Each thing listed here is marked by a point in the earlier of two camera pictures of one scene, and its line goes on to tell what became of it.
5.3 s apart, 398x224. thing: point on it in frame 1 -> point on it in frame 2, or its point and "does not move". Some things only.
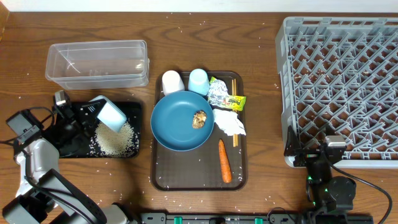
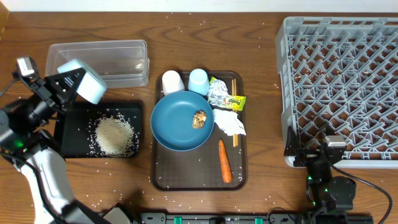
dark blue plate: [182, 121] does not move
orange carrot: [225, 163] does not move
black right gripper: [293, 149] does not move
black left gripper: [78, 114] -> [45, 96]
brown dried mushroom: [199, 119] does not move
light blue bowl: [110, 115] -> [92, 88]
